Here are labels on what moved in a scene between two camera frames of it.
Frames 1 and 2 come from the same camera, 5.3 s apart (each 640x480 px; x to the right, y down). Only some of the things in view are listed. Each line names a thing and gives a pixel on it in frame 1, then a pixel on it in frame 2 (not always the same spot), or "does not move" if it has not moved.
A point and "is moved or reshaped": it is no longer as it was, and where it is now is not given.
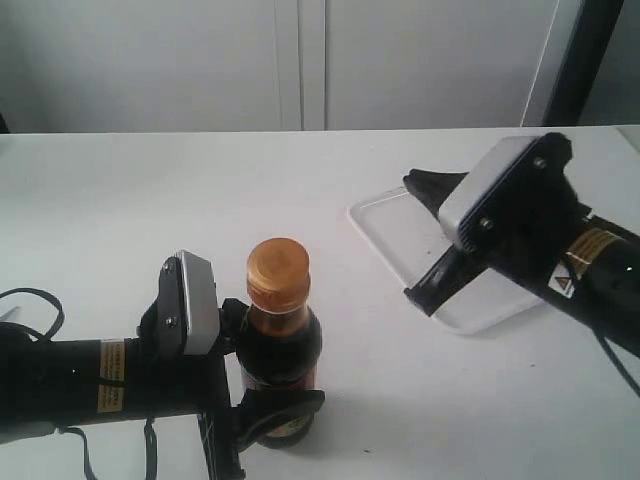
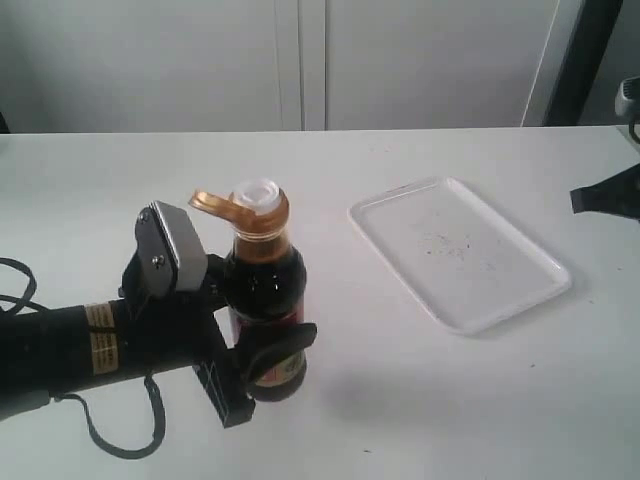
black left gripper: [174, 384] -> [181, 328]
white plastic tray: [412, 239] does not move
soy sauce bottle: [279, 343] is moved or reshaped
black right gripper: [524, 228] -> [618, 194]
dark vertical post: [594, 26] does not move
